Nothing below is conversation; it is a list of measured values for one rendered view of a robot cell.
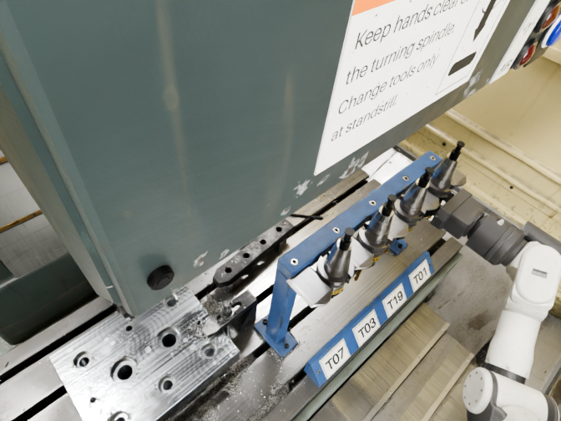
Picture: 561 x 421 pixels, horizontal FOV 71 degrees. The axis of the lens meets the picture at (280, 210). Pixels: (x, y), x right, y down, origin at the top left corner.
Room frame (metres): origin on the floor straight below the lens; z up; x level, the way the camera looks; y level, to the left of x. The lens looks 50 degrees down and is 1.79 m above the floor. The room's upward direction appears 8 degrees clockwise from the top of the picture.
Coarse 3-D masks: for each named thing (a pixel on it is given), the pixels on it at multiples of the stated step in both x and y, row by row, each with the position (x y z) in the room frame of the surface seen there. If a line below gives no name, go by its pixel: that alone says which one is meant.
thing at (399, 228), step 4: (372, 216) 0.50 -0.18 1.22; (396, 216) 0.51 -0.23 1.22; (392, 220) 0.50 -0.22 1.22; (396, 220) 0.50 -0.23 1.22; (400, 220) 0.50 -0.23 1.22; (392, 224) 0.49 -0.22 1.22; (396, 224) 0.49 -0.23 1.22; (400, 224) 0.49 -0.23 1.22; (404, 224) 0.49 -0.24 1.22; (408, 224) 0.49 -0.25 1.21; (392, 228) 0.48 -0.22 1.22; (396, 228) 0.48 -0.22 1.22; (400, 228) 0.48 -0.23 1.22; (404, 228) 0.48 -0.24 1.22; (392, 232) 0.47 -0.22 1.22; (396, 232) 0.47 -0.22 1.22; (400, 232) 0.47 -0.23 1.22; (404, 232) 0.47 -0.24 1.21; (396, 236) 0.46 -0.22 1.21; (400, 236) 0.46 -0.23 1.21
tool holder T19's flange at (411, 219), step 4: (400, 196) 0.56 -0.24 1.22; (396, 204) 0.53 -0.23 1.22; (396, 208) 0.52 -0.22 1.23; (400, 208) 0.52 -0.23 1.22; (424, 208) 0.53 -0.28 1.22; (396, 212) 0.52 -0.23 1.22; (400, 212) 0.51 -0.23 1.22; (404, 212) 0.51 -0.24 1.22; (420, 212) 0.52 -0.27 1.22; (424, 212) 0.52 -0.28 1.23; (400, 216) 0.51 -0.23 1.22; (404, 216) 0.50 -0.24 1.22; (408, 216) 0.50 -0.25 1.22; (412, 216) 0.51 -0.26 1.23; (416, 216) 0.51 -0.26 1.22; (420, 216) 0.52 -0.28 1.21; (404, 220) 0.50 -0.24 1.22; (408, 220) 0.50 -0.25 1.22; (412, 220) 0.50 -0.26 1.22; (416, 220) 0.50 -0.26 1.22; (420, 220) 0.52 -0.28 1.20; (412, 224) 0.50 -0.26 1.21; (416, 224) 0.51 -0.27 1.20
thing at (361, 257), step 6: (354, 240) 0.44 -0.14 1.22; (354, 246) 0.42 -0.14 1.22; (360, 246) 0.42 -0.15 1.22; (354, 252) 0.41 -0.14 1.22; (360, 252) 0.41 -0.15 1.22; (366, 252) 0.41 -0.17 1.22; (354, 258) 0.40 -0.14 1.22; (360, 258) 0.40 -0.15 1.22; (366, 258) 0.40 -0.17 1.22; (372, 258) 0.40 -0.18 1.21; (354, 264) 0.38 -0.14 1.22; (360, 264) 0.38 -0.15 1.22; (366, 264) 0.39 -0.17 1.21; (354, 270) 0.37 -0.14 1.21
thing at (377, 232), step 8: (376, 216) 0.45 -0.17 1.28; (384, 216) 0.44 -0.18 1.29; (392, 216) 0.44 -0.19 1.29; (368, 224) 0.45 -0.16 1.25; (376, 224) 0.44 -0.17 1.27; (384, 224) 0.44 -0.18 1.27; (368, 232) 0.44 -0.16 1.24; (376, 232) 0.43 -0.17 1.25; (384, 232) 0.43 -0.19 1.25; (368, 240) 0.43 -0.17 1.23; (376, 240) 0.43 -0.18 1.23; (384, 240) 0.43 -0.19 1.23
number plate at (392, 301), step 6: (396, 288) 0.50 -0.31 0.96; (402, 288) 0.51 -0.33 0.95; (390, 294) 0.48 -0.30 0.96; (396, 294) 0.49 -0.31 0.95; (402, 294) 0.50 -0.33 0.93; (384, 300) 0.47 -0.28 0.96; (390, 300) 0.47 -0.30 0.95; (396, 300) 0.48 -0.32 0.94; (402, 300) 0.49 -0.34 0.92; (384, 306) 0.46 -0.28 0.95; (390, 306) 0.46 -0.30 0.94; (396, 306) 0.47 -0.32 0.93; (390, 312) 0.45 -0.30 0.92
